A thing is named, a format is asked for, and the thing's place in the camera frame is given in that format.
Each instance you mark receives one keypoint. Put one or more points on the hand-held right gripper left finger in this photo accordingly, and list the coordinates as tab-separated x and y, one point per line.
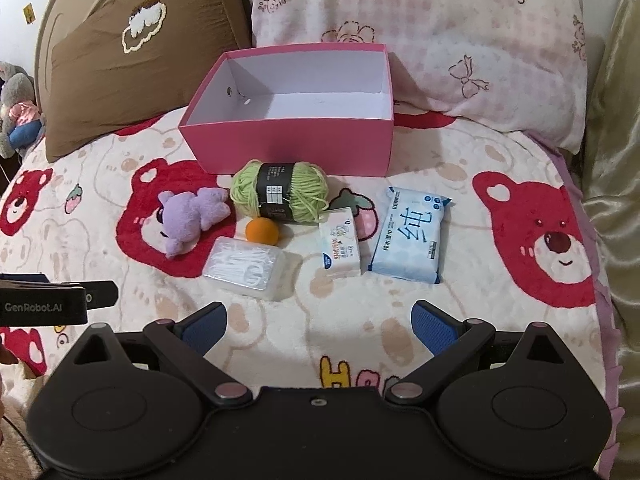
202	327

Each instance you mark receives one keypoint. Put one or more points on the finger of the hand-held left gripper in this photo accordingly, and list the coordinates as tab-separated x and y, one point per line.
102	295

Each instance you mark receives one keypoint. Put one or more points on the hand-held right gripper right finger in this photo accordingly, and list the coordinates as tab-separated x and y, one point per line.
432	327

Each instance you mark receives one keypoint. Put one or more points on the blue wet wipes pack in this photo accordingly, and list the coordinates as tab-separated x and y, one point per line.
410	240

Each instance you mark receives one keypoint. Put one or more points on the orange ball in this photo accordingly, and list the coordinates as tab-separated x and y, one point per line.
262	232

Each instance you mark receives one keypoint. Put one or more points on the small white tissue pack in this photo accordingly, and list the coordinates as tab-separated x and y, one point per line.
340	245

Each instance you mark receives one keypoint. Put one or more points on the green yarn ball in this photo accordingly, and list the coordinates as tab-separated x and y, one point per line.
245	187

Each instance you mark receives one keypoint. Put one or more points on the pink cardboard box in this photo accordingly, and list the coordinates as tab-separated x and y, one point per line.
280	145

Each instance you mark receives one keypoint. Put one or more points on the beige fuzzy cloth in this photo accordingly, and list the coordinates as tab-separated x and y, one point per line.
20	395

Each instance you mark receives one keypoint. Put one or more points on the red bear printed blanket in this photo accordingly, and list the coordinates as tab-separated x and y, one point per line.
320	320

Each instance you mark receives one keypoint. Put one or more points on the brown pillow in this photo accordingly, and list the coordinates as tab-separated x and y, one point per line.
100	90

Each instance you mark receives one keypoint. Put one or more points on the grey plush toy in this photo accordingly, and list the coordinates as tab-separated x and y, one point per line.
15	90

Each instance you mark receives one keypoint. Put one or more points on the beige headboard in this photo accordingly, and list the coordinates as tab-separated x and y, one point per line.
50	25

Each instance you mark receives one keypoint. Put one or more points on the gold satin cloth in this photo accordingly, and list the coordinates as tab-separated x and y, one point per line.
615	110

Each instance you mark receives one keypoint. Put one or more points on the pink floral pillow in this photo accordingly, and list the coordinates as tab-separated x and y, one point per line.
450	20

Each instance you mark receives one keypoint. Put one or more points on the yellow wall sticker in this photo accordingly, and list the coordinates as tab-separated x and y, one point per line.
28	14

